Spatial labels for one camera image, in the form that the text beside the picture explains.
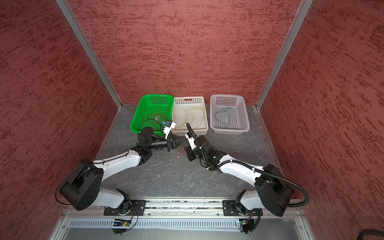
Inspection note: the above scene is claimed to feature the translucent white slotted basket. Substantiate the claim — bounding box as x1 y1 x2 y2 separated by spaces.
210 95 250 135

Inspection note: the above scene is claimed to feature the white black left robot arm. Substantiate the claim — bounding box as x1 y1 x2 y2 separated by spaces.
57 127 188 216

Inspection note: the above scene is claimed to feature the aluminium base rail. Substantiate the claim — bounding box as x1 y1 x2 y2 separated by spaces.
50 198 315 240

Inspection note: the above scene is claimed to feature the dark green wire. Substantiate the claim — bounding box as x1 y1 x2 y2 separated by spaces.
214 107 232 121

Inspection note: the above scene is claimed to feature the cream perforated basket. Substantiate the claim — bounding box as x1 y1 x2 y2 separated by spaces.
172 97 209 136

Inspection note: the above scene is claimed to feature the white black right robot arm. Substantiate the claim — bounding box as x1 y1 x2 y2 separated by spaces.
185 134 294 217

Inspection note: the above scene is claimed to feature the green plastic basket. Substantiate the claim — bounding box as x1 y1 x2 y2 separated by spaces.
130 95 174 136

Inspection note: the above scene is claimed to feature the small circuit board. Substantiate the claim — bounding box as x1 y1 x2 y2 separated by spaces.
239 219 255 234
113 219 132 228

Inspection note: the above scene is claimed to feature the left small circuit board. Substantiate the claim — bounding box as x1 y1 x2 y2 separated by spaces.
113 219 132 228

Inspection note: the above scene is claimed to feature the black corrugated cable conduit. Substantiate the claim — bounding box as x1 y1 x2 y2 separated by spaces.
185 122 310 208

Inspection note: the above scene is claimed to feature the right small circuit board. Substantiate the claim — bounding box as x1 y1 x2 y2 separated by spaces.
239 219 255 234

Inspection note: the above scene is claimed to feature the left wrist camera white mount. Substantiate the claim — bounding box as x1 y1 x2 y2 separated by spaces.
163 120 176 140

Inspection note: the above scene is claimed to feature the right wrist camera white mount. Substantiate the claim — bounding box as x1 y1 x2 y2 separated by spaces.
185 133 197 151

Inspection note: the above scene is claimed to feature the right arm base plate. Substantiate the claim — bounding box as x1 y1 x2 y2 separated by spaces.
222 200 263 217

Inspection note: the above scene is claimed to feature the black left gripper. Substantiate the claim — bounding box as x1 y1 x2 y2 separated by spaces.
148 133 188 152

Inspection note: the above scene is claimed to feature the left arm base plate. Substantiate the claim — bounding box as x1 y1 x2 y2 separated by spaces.
104 200 147 218

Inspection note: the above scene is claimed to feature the aluminium corner post left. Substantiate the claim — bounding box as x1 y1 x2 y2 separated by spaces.
56 0 124 110

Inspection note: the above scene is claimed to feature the aluminium corner post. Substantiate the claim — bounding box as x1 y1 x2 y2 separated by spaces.
256 0 313 111
56 0 124 110

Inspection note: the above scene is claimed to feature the white slotted cable duct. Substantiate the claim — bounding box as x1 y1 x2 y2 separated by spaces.
68 218 239 232

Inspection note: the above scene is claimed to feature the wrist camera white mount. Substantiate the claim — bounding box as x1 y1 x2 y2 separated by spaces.
163 120 176 140
185 133 197 151

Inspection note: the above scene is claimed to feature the aluminium corner post right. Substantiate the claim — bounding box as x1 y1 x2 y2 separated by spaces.
256 0 313 111

